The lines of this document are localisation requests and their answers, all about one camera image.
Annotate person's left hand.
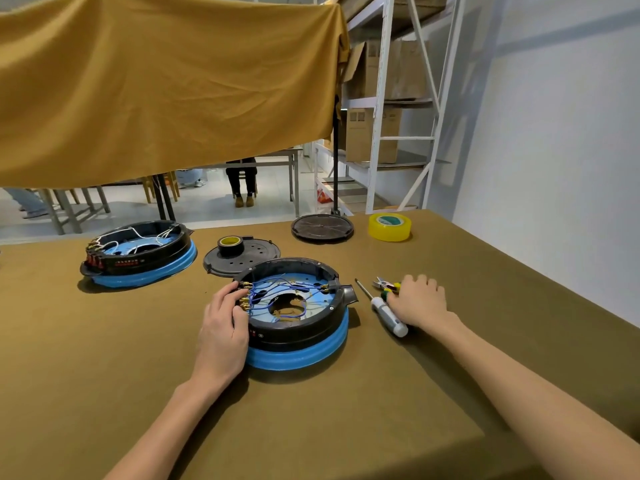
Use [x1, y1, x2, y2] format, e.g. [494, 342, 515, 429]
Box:
[191, 282, 250, 391]

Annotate person's right hand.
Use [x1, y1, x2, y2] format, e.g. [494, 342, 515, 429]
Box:
[387, 274, 464, 341]

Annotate green yellow handled pliers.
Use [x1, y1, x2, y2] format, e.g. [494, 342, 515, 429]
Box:
[372, 276, 403, 302]

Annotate appliance base with blue wires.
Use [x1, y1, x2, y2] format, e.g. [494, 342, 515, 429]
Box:
[232, 257, 360, 372]

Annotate person's right forearm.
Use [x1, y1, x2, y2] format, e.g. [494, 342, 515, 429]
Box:
[429, 315, 640, 480]

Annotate person's left forearm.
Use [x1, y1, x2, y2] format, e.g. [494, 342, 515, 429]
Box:
[102, 377, 242, 480]

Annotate black perforated round cover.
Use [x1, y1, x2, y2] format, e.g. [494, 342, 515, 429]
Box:
[203, 236, 282, 279]

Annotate large yellow tape roll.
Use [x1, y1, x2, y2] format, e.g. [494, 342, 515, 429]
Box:
[368, 213, 413, 243]

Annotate black round stand base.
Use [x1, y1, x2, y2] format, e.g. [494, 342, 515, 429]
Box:
[291, 214, 355, 244]

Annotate black tripod legs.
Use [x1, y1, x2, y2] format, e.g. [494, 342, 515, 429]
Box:
[151, 173, 177, 222]

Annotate olive green tablecloth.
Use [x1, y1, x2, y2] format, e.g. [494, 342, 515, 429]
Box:
[0, 209, 640, 480]

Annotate wooden stool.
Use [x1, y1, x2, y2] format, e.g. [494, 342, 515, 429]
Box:
[142, 171, 181, 204]

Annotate black stand pole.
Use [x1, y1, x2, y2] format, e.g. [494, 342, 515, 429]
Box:
[331, 94, 342, 216]

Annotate grey metal table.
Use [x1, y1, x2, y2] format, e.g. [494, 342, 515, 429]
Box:
[199, 148, 304, 218]

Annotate closed cardboard box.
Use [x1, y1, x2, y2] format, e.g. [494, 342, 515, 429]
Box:
[344, 107, 403, 164]

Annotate grey metal bench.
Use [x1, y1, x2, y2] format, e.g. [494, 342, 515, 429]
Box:
[37, 185, 111, 236]

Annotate mustard yellow hanging cloth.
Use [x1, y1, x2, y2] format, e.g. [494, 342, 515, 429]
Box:
[0, 0, 351, 190]

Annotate white metal shelving rack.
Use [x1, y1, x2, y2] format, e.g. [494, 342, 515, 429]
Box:
[314, 0, 469, 216]

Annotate open cardboard box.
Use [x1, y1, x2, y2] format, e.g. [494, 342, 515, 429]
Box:
[342, 39, 432, 101]

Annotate white handled screwdriver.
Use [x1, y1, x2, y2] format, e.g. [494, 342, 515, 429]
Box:
[354, 278, 410, 339]

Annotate appliance base with white wires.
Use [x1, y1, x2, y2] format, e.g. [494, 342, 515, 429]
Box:
[79, 221, 199, 289]

